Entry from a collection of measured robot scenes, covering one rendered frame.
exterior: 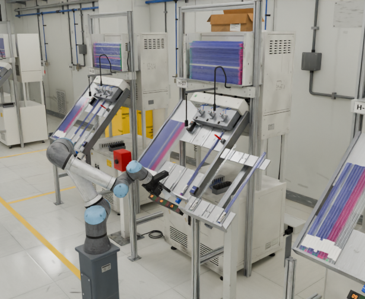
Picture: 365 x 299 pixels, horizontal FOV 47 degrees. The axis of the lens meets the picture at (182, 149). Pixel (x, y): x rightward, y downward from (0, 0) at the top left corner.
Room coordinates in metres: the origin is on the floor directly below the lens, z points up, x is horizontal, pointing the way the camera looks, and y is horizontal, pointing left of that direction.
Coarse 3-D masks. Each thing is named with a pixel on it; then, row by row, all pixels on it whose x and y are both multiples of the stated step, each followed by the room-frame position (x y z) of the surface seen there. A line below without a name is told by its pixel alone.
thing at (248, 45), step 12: (192, 36) 3.17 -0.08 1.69; (252, 36) 2.68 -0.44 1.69; (252, 48) 2.68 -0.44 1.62; (252, 60) 2.68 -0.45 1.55; (252, 72) 2.69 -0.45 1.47; (180, 84) 3.20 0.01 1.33; (228, 84) 2.76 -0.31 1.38; (216, 180) 2.94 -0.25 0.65; (216, 192) 2.73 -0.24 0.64; (144, 216) 3.04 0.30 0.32; (156, 216) 3.07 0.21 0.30; (216, 252) 2.47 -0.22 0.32
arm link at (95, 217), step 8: (88, 208) 2.14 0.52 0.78; (96, 208) 2.14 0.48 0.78; (88, 216) 2.07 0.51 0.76; (96, 216) 2.07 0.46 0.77; (104, 216) 2.11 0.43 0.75; (88, 224) 2.07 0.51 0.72; (96, 224) 2.07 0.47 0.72; (104, 224) 2.10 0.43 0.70; (88, 232) 2.07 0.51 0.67; (96, 232) 2.06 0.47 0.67; (104, 232) 2.10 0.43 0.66
